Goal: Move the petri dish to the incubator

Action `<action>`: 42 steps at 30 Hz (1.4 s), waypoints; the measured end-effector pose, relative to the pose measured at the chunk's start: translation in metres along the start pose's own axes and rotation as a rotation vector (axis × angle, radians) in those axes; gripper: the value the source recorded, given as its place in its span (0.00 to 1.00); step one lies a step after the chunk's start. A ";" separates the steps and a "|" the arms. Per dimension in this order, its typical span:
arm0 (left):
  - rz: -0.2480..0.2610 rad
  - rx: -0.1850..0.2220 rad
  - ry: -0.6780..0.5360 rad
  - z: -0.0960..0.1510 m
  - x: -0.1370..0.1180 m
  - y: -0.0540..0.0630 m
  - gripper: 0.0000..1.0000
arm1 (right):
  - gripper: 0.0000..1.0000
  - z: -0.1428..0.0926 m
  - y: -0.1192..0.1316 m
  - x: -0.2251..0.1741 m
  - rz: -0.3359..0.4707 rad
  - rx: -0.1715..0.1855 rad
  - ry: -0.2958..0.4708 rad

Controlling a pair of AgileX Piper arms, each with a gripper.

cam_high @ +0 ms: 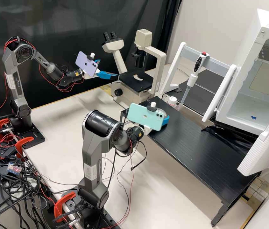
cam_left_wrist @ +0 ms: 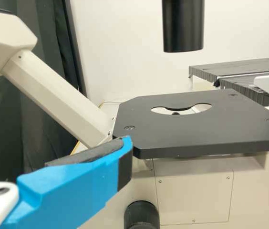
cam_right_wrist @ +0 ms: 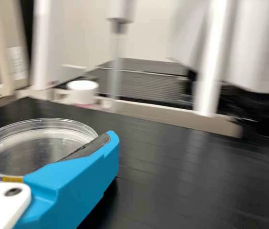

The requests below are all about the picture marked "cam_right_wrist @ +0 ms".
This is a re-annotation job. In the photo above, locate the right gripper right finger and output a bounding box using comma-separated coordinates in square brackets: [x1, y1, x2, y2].
[15, 130, 120, 229]

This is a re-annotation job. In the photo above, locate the petri dish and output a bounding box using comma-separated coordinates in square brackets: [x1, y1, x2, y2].
[0, 118, 100, 184]

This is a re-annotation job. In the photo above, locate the white-capped bottle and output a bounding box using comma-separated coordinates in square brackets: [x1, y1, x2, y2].
[66, 80, 100, 107]

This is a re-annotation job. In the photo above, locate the white pipette stand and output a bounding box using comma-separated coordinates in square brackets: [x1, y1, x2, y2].
[17, 0, 245, 139]

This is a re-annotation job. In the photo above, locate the pipette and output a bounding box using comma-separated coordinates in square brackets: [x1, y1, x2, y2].
[105, 0, 135, 101]

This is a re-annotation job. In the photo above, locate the large black platform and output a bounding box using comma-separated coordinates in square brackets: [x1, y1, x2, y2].
[217, 81, 269, 144]

